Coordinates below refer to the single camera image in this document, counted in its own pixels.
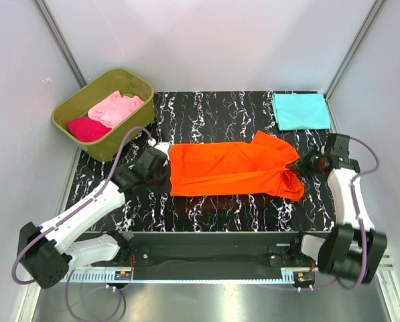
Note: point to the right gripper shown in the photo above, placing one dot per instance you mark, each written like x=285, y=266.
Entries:
x=299, y=166

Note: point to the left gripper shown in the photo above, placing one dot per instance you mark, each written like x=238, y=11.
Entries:
x=166, y=170

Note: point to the orange t shirt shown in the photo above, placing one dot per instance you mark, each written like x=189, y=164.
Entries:
x=235, y=168

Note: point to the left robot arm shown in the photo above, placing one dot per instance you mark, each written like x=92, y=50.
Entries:
x=51, y=250

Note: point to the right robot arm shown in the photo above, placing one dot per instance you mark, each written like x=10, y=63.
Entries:
x=354, y=248

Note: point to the folded teal t shirt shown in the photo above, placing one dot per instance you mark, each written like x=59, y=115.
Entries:
x=300, y=111

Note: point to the pink t shirt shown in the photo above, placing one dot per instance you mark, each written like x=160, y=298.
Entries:
x=111, y=111

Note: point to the olive green plastic bin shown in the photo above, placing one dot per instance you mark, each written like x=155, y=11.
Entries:
x=117, y=79

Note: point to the magenta t shirt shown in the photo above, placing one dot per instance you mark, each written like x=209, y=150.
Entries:
x=85, y=129

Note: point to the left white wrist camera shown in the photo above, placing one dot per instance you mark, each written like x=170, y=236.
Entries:
x=161, y=146

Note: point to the slotted cable duct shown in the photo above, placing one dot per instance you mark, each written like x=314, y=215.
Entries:
x=143, y=276

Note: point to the right aluminium frame post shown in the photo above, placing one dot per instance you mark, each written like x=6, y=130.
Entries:
x=361, y=34

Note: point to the aluminium frame post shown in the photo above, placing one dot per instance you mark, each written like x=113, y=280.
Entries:
x=58, y=37
x=361, y=34

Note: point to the left aluminium frame post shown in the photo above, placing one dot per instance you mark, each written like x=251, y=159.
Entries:
x=58, y=37

